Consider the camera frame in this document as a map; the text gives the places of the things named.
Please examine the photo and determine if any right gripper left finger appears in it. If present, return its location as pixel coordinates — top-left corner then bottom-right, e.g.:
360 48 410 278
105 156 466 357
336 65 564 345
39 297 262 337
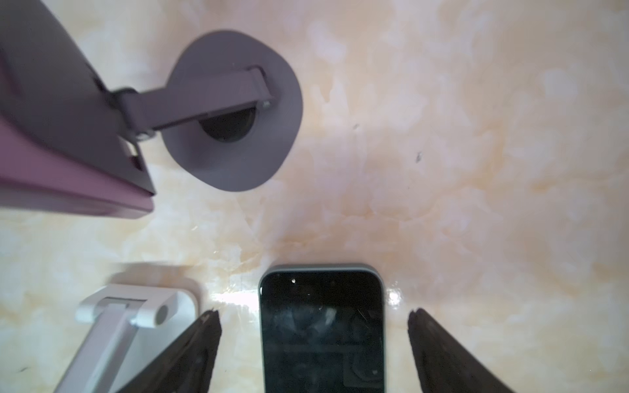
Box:
120 310 222 393

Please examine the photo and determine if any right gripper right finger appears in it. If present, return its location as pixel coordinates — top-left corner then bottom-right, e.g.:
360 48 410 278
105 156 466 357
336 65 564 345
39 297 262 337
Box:
408 309 513 393

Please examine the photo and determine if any white phone stand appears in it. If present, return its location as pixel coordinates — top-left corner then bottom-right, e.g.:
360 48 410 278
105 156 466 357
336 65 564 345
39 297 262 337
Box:
55 284 199 392

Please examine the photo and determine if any black phone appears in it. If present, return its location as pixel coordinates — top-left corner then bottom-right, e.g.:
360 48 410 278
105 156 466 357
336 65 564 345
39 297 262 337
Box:
258 264 386 392

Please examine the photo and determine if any centre pink-edged phone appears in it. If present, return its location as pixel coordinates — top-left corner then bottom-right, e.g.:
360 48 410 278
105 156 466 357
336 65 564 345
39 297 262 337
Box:
1 118 154 219

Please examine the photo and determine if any centre purple stand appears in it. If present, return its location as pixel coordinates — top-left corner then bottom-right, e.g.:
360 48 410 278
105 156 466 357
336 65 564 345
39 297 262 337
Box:
1 1 303 192

